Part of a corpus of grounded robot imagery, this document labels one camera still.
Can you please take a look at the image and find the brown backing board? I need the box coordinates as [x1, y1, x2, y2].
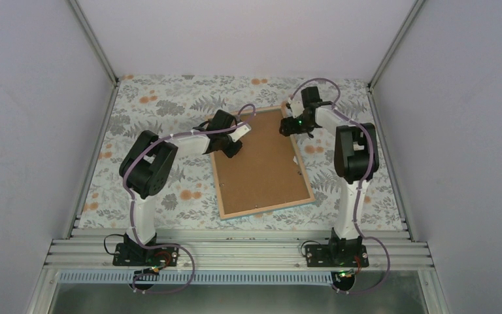
[209, 109, 312, 217]

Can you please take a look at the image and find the teal wooden picture frame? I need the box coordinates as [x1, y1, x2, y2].
[205, 105, 316, 221]

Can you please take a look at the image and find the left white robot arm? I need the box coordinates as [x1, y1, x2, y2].
[112, 110, 251, 266]

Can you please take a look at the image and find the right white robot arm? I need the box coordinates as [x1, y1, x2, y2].
[279, 86, 379, 268]

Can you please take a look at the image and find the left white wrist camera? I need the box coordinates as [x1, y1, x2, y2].
[228, 122, 251, 143]

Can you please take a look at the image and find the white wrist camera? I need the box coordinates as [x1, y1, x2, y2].
[228, 122, 251, 143]
[281, 100, 303, 118]

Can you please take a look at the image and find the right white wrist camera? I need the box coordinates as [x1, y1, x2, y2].
[281, 100, 303, 118]

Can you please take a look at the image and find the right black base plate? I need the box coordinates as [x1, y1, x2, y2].
[305, 244, 370, 268]

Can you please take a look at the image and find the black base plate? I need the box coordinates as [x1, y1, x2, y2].
[112, 243, 179, 268]
[305, 244, 370, 268]

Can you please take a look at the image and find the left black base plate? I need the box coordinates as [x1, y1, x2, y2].
[112, 243, 179, 268]

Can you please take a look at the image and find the slotted cable duct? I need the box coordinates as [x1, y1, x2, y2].
[56, 270, 332, 286]

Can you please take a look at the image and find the aluminium rail frame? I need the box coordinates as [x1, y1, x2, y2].
[25, 0, 451, 314]

